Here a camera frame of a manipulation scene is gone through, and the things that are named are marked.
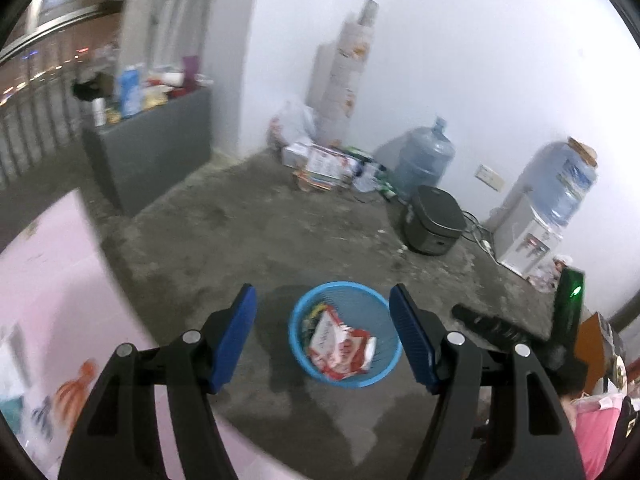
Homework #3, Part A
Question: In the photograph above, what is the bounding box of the water jug on dispenser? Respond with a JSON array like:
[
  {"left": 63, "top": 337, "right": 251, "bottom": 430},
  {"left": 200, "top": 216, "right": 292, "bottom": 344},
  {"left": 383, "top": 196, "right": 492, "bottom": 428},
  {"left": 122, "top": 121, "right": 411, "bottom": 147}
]
[{"left": 528, "top": 138, "right": 598, "bottom": 228}]

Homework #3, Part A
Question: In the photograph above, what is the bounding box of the blue plastic trash basket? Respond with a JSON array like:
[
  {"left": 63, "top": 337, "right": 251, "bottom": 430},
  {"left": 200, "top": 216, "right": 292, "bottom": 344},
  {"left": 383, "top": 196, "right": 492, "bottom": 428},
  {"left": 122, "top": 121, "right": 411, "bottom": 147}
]
[{"left": 288, "top": 282, "right": 401, "bottom": 389}]

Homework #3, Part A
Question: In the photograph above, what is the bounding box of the blue detergent bottle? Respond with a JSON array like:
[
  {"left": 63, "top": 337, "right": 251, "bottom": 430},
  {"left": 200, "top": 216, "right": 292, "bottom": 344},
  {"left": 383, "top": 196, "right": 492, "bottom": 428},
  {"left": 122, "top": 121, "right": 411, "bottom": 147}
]
[{"left": 119, "top": 65, "right": 142, "bottom": 118}]

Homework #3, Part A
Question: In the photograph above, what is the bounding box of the black rice cooker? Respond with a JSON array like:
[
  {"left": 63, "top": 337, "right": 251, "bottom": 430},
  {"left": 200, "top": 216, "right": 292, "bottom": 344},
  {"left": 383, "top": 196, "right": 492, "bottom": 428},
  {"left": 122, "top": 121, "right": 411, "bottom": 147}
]
[{"left": 402, "top": 184, "right": 466, "bottom": 256}]

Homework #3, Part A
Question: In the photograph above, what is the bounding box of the wall power socket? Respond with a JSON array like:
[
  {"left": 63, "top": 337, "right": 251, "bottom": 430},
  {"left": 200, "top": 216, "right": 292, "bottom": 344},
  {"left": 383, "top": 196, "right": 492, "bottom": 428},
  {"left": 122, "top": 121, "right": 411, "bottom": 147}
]
[{"left": 475, "top": 165, "right": 504, "bottom": 192}]

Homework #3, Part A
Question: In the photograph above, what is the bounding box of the black handbag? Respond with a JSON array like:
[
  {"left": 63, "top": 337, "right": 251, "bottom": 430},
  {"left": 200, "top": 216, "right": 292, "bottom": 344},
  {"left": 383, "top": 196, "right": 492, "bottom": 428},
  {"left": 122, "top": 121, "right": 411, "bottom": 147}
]
[{"left": 599, "top": 396, "right": 640, "bottom": 480}]

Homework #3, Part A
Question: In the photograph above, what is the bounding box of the pile of boxes and papers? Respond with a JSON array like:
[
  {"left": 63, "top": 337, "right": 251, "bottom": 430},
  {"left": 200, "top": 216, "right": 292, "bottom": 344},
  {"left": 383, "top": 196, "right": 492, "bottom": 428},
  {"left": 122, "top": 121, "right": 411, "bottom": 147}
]
[{"left": 267, "top": 101, "right": 396, "bottom": 200}]

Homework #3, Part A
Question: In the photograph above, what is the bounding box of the person's right hand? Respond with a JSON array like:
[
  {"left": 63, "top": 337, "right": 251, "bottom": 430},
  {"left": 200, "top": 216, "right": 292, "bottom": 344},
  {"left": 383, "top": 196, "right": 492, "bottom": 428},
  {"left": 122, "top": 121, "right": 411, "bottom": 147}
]
[{"left": 560, "top": 396, "right": 577, "bottom": 431}]

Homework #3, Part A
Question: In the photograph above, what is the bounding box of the white water dispenser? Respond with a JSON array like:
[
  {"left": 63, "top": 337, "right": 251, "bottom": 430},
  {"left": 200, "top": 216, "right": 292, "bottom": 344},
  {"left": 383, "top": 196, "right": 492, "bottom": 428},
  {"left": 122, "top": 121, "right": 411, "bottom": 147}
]
[{"left": 492, "top": 195, "right": 562, "bottom": 278}]

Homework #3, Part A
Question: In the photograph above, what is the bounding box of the grey storage cabinet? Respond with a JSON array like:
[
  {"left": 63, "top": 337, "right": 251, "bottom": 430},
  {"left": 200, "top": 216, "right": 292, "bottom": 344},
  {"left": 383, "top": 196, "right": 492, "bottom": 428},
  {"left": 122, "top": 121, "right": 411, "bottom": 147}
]
[{"left": 81, "top": 88, "right": 212, "bottom": 217}]

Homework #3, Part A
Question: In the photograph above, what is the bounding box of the metal balcony railing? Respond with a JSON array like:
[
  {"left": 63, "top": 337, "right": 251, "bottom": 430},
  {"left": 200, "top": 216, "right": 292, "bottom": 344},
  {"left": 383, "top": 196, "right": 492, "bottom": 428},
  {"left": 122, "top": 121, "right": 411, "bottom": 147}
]
[{"left": 1, "top": 39, "right": 82, "bottom": 188}]

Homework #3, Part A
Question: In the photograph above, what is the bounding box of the white red snack bag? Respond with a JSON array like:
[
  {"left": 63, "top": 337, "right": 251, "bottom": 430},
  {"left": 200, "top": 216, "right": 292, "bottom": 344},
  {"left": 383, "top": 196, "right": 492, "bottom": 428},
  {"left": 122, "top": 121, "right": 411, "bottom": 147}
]
[{"left": 303, "top": 302, "right": 378, "bottom": 382}]

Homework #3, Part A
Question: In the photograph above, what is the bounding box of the blue water jug on floor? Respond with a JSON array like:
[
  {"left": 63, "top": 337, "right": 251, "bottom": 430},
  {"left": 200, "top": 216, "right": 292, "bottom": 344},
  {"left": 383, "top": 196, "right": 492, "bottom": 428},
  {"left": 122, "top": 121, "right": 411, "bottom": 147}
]
[{"left": 390, "top": 117, "right": 456, "bottom": 203}]

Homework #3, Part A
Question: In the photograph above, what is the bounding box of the pink cloth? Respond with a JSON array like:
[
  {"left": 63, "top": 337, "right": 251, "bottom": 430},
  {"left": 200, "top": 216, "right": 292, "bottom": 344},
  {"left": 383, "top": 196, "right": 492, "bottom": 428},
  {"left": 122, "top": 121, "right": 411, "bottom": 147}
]
[{"left": 573, "top": 393, "right": 626, "bottom": 479}]

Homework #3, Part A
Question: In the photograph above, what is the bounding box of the white curtain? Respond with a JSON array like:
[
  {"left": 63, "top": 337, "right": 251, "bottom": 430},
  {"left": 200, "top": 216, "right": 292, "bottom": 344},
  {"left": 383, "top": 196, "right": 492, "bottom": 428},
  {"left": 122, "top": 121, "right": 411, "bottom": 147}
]
[{"left": 118, "top": 0, "right": 210, "bottom": 70}]

